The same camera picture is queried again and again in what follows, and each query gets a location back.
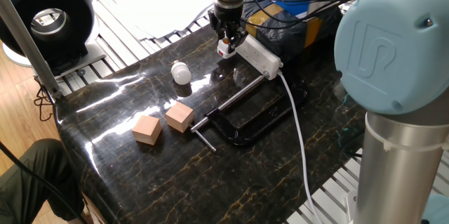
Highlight white power strip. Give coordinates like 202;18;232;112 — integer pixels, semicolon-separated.
235;34;284;81

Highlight thin black cable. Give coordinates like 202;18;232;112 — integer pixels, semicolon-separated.
0;141;88;224

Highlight tangled dark cable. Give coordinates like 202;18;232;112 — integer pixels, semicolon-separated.
33;76;54;122

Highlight white paper sheets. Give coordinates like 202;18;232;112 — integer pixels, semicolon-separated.
101;0;215;41

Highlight wooden cube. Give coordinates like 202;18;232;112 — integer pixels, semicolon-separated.
164;101;196;133
131;114;163;146

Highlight black plastic wrapped package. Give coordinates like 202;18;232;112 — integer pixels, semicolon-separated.
240;0;347;63

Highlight dark trousered person leg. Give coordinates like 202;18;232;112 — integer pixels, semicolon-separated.
0;138;85;224

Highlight white power strip cable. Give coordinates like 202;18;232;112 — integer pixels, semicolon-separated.
276;71;326;224

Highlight white light bulb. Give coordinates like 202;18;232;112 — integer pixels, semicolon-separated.
170;60;193;86

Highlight white bulb holder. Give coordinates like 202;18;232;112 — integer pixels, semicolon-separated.
216;37;238;60

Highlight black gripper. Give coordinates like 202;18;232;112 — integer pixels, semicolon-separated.
209;3;249;53

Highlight black C-clamp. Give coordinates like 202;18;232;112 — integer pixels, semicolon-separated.
189;71;309;153

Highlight aluminium frame post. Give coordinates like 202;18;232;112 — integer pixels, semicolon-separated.
0;0;64;100

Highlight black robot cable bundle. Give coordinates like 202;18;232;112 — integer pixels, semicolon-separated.
241;0;366;30

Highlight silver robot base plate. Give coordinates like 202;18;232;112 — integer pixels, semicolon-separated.
345;190;358;224

